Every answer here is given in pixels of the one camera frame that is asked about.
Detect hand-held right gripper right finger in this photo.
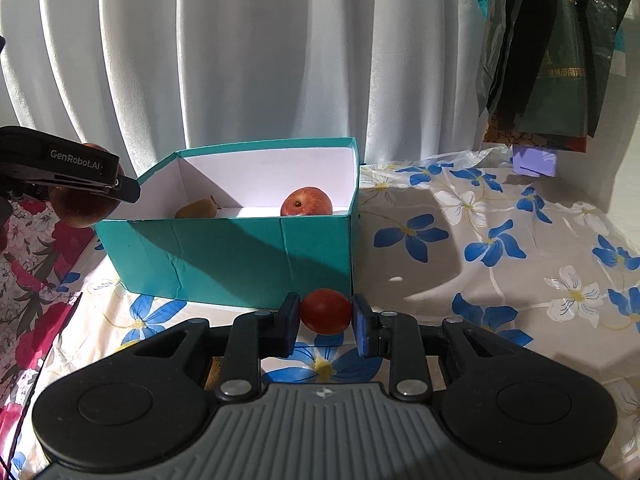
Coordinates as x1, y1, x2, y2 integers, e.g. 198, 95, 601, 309
352, 292, 526, 404

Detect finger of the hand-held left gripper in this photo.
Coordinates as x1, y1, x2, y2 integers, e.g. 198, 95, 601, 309
45, 174, 142, 205

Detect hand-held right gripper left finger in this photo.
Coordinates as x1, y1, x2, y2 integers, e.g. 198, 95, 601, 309
135, 292, 303, 404

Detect red cherry tomato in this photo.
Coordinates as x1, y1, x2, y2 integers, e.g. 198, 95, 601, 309
299, 288, 352, 337

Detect large dark red apple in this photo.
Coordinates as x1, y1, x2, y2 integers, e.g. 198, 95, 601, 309
50, 143, 123, 229

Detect brown kiwi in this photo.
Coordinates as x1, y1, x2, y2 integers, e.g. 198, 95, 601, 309
204, 355, 226, 392
175, 195, 223, 219

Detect teal cardboard box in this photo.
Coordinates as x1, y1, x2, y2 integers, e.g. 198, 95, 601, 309
94, 136, 362, 311

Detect small red apple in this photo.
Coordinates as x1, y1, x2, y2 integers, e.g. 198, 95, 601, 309
280, 186, 334, 217

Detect blue flower tablecloth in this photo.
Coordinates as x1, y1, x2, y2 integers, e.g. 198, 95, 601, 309
15, 147, 640, 480

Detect red floral cloth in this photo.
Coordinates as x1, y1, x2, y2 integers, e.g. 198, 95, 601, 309
0, 195, 83, 461

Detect white curtain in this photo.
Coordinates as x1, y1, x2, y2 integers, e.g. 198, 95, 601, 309
0, 0, 501, 181

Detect purple box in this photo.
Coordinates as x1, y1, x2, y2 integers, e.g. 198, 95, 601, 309
512, 144, 558, 177

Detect brown patterned bag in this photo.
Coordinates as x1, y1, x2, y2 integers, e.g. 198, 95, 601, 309
482, 115, 587, 154

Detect teal print plastic bag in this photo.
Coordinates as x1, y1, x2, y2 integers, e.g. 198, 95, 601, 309
474, 0, 521, 117

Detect dark green bag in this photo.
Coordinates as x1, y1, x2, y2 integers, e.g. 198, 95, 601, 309
517, 0, 593, 140

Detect black plastic bag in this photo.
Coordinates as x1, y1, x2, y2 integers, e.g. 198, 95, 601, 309
575, 0, 638, 138

